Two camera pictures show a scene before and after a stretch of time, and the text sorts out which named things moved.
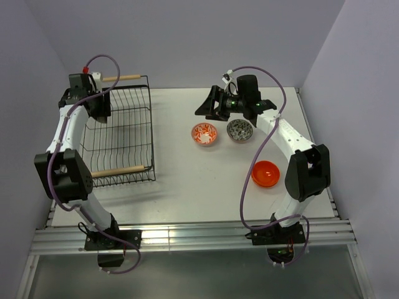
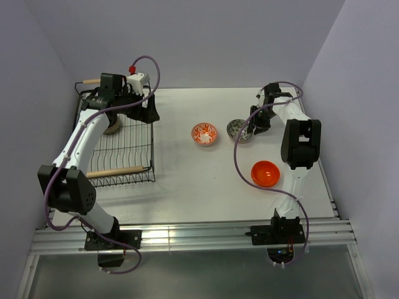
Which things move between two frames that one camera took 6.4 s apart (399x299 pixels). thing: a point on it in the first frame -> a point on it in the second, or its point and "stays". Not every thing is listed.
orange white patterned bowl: x=204 y=134 stays
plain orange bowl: x=265 y=174 stays
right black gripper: x=207 y=108 -> x=261 y=127
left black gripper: x=104 y=109 -> x=147 y=114
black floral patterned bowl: x=239 y=131 stays
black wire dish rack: x=120 y=151 stays
